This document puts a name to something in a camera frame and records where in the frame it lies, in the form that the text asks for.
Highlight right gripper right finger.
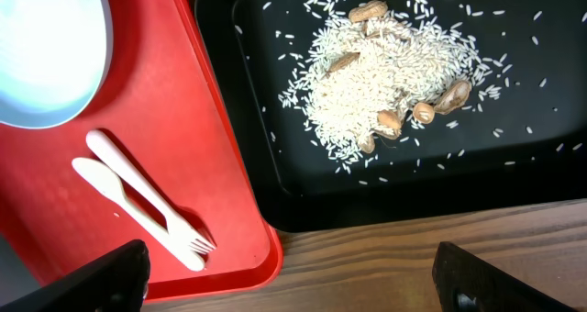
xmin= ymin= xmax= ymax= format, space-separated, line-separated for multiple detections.
xmin=432 ymin=241 xmax=573 ymax=312

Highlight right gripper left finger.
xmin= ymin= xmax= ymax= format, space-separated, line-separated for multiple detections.
xmin=1 ymin=240 xmax=150 ymax=312

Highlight white plastic spoon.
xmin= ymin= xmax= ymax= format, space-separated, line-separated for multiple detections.
xmin=72 ymin=158 xmax=205 ymax=272

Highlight food scraps rice and nuts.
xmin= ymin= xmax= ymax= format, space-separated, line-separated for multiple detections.
xmin=278 ymin=0 xmax=490 ymax=165

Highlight large light blue plate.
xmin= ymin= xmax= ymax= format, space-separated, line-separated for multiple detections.
xmin=1 ymin=0 xmax=114 ymax=129

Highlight white plastic fork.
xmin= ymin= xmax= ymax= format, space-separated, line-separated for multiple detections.
xmin=85 ymin=130 xmax=216 ymax=254

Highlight black tray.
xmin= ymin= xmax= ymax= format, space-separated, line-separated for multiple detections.
xmin=194 ymin=0 xmax=586 ymax=232

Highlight red plastic tray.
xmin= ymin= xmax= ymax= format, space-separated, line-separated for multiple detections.
xmin=1 ymin=0 xmax=283 ymax=302

